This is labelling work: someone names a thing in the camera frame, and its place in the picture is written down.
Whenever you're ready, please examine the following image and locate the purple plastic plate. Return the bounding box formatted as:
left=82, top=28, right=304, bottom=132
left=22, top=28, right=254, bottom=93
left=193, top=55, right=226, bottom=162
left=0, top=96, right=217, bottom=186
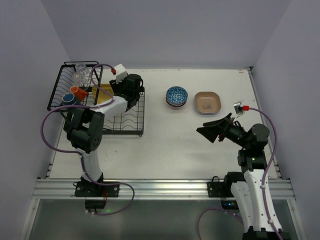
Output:
left=198, top=110, right=219, bottom=116

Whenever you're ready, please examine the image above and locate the brown plastic plate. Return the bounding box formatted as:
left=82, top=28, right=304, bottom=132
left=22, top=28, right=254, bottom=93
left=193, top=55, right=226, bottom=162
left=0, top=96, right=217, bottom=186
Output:
left=194, top=91, right=222, bottom=112

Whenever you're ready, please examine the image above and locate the yellow plastic plate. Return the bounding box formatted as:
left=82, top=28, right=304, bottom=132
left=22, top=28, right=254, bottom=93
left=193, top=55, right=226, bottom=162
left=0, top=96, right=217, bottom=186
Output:
left=91, top=84, right=114, bottom=104

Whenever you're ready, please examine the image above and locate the red-inside blue-outside bowl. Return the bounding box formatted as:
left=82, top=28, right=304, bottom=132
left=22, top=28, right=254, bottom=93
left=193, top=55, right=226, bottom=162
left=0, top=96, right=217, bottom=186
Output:
left=165, top=98, right=187, bottom=109

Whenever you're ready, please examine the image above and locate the blue triangle pattern bowl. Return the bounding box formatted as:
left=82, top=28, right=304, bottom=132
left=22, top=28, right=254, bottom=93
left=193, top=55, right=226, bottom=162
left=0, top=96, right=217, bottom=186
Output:
left=165, top=86, right=188, bottom=104

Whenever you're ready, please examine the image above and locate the clear drinking glass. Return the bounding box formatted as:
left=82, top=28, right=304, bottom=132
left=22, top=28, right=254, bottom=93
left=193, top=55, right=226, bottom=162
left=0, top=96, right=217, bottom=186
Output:
left=72, top=72, right=90, bottom=88
left=75, top=63, right=90, bottom=77

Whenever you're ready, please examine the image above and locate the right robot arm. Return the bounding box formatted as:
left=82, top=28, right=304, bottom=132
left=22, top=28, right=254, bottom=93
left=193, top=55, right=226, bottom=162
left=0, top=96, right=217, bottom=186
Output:
left=196, top=114, right=291, bottom=240

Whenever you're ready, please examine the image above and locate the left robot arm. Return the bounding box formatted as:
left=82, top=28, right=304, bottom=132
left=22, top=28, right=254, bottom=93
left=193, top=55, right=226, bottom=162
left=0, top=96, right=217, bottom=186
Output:
left=66, top=74, right=144, bottom=183

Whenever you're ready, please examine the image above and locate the orange mug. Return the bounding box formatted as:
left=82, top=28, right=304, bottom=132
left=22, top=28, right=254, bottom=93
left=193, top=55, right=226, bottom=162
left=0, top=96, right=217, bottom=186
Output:
left=69, top=86, right=89, bottom=102

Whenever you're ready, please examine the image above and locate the blue mug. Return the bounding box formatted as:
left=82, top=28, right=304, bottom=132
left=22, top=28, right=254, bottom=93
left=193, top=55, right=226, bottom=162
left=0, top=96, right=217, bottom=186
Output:
left=59, top=92, right=81, bottom=113

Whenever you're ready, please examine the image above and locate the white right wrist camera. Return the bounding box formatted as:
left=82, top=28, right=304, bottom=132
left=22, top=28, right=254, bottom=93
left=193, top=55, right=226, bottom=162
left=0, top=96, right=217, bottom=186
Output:
left=233, top=101, right=244, bottom=117

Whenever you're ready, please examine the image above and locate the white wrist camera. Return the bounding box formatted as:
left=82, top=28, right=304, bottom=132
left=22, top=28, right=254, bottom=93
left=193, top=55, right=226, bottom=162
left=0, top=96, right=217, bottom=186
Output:
left=233, top=101, right=244, bottom=117
left=111, top=64, right=128, bottom=84

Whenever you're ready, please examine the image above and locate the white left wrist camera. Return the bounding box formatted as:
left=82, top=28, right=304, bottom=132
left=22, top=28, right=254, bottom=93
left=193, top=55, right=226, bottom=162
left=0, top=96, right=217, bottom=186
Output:
left=111, top=64, right=128, bottom=84

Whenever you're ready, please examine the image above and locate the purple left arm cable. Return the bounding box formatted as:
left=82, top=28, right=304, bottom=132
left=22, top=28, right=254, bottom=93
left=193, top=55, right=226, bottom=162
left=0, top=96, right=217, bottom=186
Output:
left=41, top=63, right=135, bottom=216

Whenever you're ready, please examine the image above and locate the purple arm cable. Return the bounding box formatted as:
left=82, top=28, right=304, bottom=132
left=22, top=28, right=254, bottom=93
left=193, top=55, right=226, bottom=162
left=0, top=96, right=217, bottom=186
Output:
left=41, top=63, right=135, bottom=216
left=197, top=105, right=283, bottom=240

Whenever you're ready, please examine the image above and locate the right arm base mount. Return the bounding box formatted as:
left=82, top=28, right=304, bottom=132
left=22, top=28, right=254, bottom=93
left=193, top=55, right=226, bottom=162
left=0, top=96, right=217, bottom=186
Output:
left=206, top=175, right=239, bottom=210

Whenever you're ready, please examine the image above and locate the black wire dish rack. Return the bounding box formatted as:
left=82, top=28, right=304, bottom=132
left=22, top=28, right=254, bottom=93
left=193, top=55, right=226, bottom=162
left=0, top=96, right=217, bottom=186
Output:
left=47, top=61, right=145, bottom=137

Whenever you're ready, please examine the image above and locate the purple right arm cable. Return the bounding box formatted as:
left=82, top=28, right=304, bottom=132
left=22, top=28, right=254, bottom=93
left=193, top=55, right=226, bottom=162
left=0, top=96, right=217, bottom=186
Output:
left=197, top=105, right=283, bottom=240

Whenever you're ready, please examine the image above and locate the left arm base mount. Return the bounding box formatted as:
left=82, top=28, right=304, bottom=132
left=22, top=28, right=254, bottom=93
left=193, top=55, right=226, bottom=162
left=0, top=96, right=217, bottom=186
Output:
left=72, top=178, right=120, bottom=213

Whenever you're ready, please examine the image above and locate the aluminium table rail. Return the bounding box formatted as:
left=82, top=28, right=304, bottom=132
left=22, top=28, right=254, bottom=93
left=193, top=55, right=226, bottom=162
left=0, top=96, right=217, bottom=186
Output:
left=31, top=178, right=295, bottom=200

